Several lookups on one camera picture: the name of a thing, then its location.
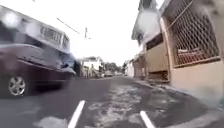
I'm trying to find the row of buildings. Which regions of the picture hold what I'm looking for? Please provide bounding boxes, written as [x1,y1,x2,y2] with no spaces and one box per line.
[121,54,146,80]

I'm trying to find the white building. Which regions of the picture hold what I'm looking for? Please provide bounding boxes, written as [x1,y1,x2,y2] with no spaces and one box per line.
[79,56,104,78]

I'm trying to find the grey asphalt road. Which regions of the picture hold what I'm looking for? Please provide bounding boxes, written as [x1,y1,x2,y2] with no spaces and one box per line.
[0,75,224,128]

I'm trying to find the pole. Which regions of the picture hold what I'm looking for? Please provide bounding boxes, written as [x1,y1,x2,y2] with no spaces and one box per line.
[83,27,89,41]

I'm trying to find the robot's own part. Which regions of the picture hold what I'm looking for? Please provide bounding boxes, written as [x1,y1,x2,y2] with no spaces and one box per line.
[67,99,87,128]
[139,110,156,128]

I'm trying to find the building with balcony railing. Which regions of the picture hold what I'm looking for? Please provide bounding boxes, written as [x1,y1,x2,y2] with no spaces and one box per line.
[0,4,76,68]

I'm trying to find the beige building with metal grille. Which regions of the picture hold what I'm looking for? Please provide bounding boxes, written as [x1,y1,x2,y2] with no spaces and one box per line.
[131,0,224,108]

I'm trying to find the dark red car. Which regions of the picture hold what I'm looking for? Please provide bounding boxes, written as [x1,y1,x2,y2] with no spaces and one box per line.
[0,43,77,98]

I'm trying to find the grey concrete pavement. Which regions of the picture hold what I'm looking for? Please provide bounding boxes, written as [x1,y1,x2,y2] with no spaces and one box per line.
[134,79,224,128]

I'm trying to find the overhead wires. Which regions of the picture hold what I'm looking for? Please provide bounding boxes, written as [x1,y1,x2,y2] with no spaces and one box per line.
[31,0,92,40]

